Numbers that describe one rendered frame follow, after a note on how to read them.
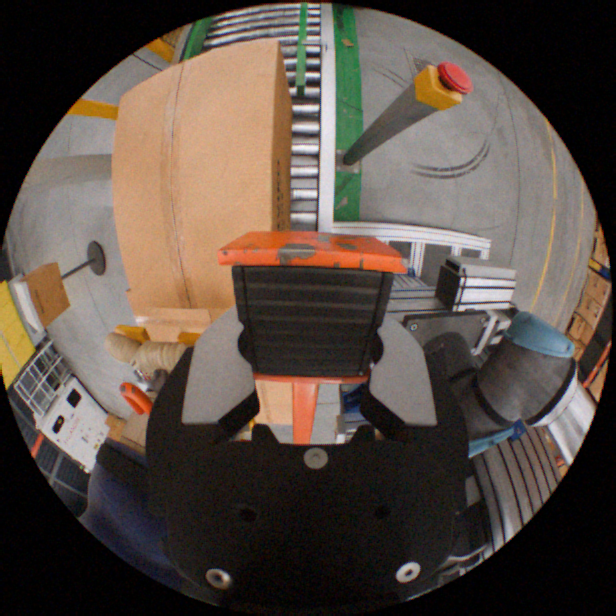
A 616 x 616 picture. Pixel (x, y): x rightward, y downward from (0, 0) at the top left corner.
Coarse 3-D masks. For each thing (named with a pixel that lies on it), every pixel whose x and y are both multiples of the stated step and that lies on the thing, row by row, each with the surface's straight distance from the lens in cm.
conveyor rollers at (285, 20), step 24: (216, 24) 140; (240, 24) 131; (264, 24) 127; (288, 24) 127; (312, 24) 126; (216, 48) 120; (288, 48) 106; (312, 48) 105; (288, 72) 95; (312, 72) 94; (312, 96) 89; (312, 144) 78; (312, 168) 76; (312, 192) 74; (312, 216) 74
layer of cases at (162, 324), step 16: (144, 320) 134; (160, 320) 124; (176, 320) 115; (192, 320) 108; (208, 320) 103; (160, 336) 133; (176, 336) 124; (256, 384) 128; (272, 384) 125; (288, 384) 124; (272, 400) 141; (288, 400) 139; (256, 416) 166; (272, 416) 162; (288, 416) 159
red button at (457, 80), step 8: (440, 64) 45; (448, 64) 46; (440, 72) 44; (448, 72) 44; (456, 72) 45; (464, 72) 48; (440, 80) 46; (448, 80) 43; (456, 80) 44; (464, 80) 46; (448, 88) 46; (456, 88) 43; (464, 88) 44; (472, 88) 47
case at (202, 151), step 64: (192, 64) 55; (256, 64) 47; (128, 128) 58; (192, 128) 44; (256, 128) 38; (128, 192) 53; (192, 192) 40; (256, 192) 35; (128, 256) 55; (192, 256) 42
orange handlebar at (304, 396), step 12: (132, 384) 34; (300, 384) 15; (312, 384) 15; (132, 396) 33; (144, 396) 33; (300, 396) 17; (312, 396) 17; (132, 408) 39; (144, 408) 34; (300, 408) 18; (312, 408) 18; (300, 420) 20; (312, 420) 21; (300, 432) 23
